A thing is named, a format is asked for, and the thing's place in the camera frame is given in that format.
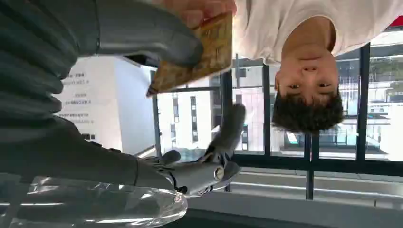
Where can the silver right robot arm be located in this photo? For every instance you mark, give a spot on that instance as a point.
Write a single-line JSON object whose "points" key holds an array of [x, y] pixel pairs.
{"points": [[31, 63]]}

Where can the white information board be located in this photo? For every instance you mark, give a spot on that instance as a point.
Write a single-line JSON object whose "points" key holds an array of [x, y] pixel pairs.
{"points": [[104, 104]]}

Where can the person's left hand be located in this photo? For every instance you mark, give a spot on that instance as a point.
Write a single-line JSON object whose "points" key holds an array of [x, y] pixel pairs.
{"points": [[195, 9]]}

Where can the person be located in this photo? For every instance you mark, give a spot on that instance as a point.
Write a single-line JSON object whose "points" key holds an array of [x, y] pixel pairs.
{"points": [[308, 78]]}

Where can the black window frame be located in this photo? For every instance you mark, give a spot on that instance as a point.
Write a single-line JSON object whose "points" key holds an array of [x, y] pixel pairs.
{"points": [[363, 94]]}

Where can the clear plastic cover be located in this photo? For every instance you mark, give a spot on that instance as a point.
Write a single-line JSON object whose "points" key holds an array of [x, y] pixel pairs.
{"points": [[94, 207]]}

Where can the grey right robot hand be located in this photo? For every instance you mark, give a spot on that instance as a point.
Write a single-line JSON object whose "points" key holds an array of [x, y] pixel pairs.
{"points": [[141, 31]]}

